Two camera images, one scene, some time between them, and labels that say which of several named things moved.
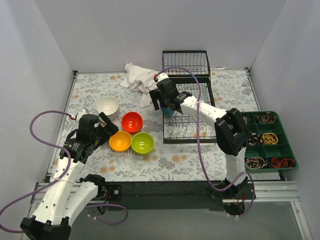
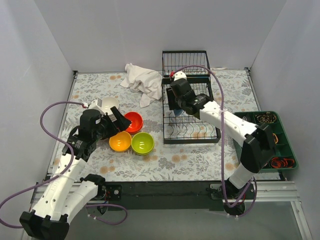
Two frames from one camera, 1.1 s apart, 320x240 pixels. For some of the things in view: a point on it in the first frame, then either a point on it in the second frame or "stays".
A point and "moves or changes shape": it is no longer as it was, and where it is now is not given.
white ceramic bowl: x=108 y=105 stays
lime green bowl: x=143 y=154 stays
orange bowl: x=133 y=133 stays
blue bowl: x=167 y=111 moves or changes shape
